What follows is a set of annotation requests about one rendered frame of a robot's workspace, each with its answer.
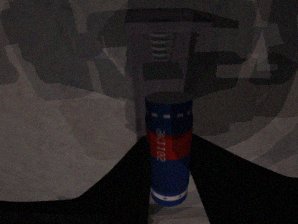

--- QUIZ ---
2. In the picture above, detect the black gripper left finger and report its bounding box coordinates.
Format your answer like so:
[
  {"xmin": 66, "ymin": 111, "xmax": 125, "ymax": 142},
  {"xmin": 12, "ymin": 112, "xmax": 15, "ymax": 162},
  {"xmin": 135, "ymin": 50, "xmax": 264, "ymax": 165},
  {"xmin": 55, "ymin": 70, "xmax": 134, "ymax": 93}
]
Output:
[{"xmin": 0, "ymin": 136, "xmax": 152, "ymax": 224}]

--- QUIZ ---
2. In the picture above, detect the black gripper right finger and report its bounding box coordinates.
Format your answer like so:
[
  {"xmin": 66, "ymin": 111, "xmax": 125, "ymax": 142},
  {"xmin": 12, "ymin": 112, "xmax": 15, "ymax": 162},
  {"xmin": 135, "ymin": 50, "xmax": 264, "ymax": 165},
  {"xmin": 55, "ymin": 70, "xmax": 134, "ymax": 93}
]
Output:
[{"xmin": 189, "ymin": 133, "xmax": 298, "ymax": 224}]

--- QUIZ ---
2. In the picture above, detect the blue and red battery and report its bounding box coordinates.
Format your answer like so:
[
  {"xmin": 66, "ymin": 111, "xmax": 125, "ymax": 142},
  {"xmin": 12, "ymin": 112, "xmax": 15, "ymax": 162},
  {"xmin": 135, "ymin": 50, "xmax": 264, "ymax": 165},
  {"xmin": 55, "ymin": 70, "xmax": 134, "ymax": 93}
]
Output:
[{"xmin": 145, "ymin": 91, "xmax": 193, "ymax": 208}]

